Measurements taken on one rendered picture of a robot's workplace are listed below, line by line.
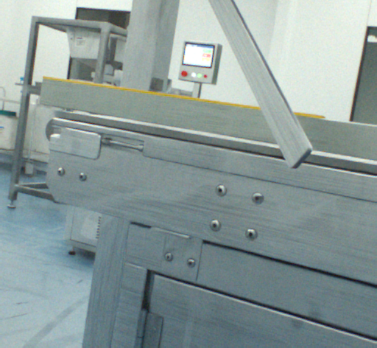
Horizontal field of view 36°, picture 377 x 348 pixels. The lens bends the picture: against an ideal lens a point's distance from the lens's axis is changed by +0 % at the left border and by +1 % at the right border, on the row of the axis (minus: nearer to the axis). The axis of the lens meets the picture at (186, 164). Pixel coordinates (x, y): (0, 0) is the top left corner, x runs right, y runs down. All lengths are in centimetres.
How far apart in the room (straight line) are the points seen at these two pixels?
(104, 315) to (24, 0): 681
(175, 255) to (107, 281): 37
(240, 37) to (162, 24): 45
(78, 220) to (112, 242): 247
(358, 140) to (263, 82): 11
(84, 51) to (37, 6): 310
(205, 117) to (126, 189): 13
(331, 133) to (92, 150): 27
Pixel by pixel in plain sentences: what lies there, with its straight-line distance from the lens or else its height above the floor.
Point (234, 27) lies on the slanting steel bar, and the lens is 56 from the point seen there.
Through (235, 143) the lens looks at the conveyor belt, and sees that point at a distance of 61.
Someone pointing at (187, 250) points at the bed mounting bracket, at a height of 78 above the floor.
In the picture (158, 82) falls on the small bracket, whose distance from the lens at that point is 96.
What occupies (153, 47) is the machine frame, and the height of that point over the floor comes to 103.
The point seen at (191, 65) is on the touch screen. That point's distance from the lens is 355.
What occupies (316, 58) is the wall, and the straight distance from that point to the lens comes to 584.
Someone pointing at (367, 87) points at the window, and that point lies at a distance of 572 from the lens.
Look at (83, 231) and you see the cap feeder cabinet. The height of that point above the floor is 17.
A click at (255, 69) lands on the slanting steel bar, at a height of 98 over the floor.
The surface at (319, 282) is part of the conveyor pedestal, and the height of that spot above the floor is 78.
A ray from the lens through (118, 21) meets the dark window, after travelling 682.
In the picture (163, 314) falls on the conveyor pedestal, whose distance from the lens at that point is 71.
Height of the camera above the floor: 93
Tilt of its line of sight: 5 degrees down
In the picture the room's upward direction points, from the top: 9 degrees clockwise
